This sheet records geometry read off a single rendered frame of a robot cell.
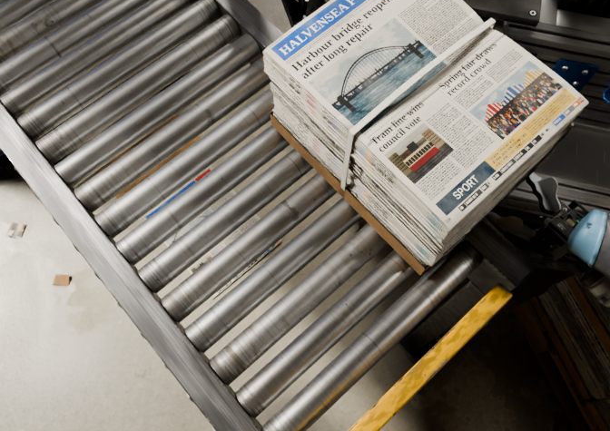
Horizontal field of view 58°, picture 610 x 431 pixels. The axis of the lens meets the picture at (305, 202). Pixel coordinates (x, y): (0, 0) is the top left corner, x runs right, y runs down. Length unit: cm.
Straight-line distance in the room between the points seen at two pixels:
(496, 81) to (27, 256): 154
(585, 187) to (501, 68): 98
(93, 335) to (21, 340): 22
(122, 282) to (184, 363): 17
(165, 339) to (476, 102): 59
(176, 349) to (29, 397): 100
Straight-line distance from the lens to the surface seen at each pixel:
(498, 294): 94
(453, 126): 78
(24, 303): 192
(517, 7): 124
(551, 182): 103
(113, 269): 97
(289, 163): 99
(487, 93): 83
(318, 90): 79
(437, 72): 83
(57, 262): 192
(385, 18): 87
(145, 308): 94
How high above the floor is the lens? 168
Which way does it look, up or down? 68 degrees down
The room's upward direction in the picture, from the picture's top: straight up
